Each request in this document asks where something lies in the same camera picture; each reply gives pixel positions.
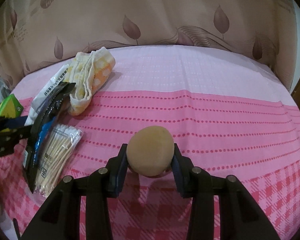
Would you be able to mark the cotton swab pack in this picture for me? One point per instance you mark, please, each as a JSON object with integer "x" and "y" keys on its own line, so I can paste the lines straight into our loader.
{"x": 60, "y": 150}

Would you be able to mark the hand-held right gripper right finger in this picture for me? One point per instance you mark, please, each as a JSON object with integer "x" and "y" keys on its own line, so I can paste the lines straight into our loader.
{"x": 178, "y": 177}

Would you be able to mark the white printed packet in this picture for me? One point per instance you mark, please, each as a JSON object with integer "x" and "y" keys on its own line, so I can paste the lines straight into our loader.
{"x": 50, "y": 86}

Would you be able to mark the green tissue pack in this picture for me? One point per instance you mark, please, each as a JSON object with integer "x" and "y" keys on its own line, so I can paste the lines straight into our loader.
{"x": 12, "y": 105}

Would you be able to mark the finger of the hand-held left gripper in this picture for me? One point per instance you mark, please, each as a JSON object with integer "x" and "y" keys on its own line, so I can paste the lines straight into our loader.
{"x": 20, "y": 133}
{"x": 16, "y": 122}

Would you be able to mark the long black packet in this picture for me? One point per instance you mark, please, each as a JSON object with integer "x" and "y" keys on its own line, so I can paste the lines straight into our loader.
{"x": 50, "y": 105}

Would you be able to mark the beige leaf print curtain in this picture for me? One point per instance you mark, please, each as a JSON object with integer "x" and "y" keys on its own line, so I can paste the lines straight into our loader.
{"x": 165, "y": 10}

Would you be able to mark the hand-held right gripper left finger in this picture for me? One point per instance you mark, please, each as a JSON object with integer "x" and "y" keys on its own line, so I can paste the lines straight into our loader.
{"x": 121, "y": 175}

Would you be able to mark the brown sponge ball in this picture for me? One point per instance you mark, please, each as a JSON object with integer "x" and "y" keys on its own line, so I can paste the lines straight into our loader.
{"x": 150, "y": 150}

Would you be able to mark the yellow checked towel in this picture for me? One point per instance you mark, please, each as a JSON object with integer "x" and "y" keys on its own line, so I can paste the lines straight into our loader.
{"x": 97, "y": 70}

